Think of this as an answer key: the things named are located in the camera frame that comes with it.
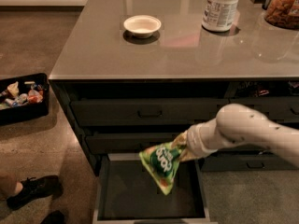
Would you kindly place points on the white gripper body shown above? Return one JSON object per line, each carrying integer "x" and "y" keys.
{"x": 193, "y": 141}

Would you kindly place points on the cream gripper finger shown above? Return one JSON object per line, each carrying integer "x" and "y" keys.
{"x": 187, "y": 155}
{"x": 180, "y": 141}

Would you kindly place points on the green rice chip bag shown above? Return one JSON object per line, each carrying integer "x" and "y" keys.
{"x": 162, "y": 162}

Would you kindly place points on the bottom right drawer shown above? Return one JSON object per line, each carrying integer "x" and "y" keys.
{"x": 244, "y": 161}

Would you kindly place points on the top left drawer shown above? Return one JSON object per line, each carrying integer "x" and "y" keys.
{"x": 154, "y": 111}

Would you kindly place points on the open bottom left drawer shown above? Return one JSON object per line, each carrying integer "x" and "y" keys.
{"x": 127, "y": 194}

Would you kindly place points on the top right drawer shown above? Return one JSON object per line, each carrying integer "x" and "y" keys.
{"x": 283, "y": 109}

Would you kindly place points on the middle left drawer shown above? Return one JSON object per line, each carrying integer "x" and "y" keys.
{"x": 103, "y": 143}

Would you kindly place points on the dark kitchen island cabinet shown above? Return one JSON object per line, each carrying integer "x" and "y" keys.
{"x": 101, "y": 60}

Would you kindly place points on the white bowl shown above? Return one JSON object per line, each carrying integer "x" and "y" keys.
{"x": 142, "y": 26}

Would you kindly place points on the white wipes canister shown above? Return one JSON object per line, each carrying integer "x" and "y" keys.
{"x": 219, "y": 15}

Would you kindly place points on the black shoe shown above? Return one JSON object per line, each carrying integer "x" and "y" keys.
{"x": 55, "y": 217}
{"x": 32, "y": 189}

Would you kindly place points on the clear jar of snacks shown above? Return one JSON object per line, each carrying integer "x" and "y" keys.
{"x": 283, "y": 14}

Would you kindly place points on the black bin of snacks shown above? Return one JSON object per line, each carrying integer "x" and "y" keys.
{"x": 24, "y": 98}

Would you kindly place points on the person's leg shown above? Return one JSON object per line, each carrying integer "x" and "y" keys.
{"x": 9, "y": 186}

